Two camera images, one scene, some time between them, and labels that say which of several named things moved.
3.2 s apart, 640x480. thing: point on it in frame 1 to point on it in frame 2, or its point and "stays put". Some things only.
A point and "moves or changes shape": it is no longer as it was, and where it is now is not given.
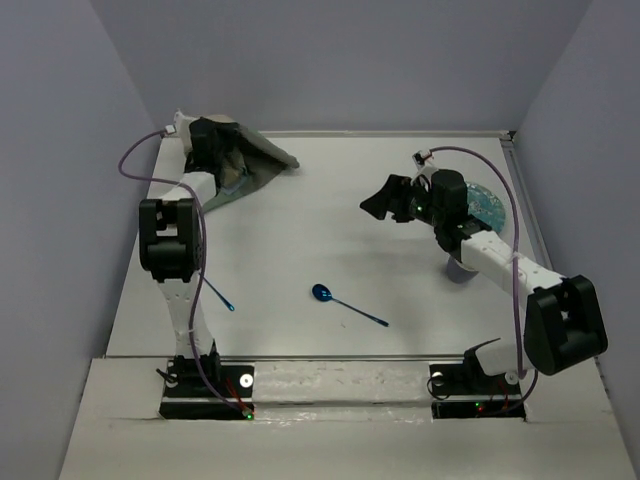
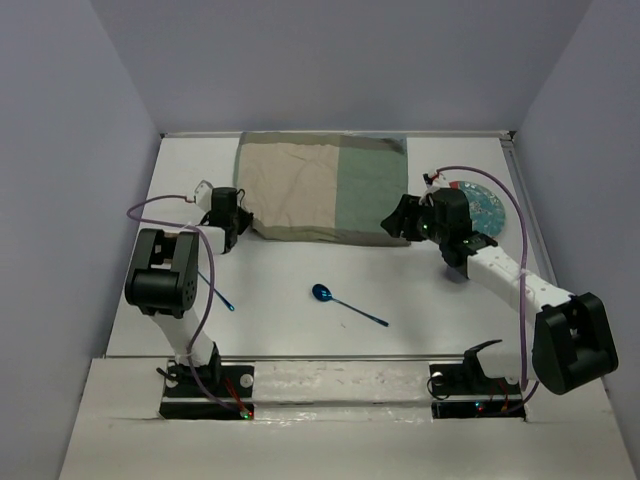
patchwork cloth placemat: (254, 166) moves or changes shape
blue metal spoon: (324, 294) stays put
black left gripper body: (223, 141) to (232, 224)
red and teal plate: (485, 207) stays put
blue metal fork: (228, 305) stays put
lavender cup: (457, 273) stays put
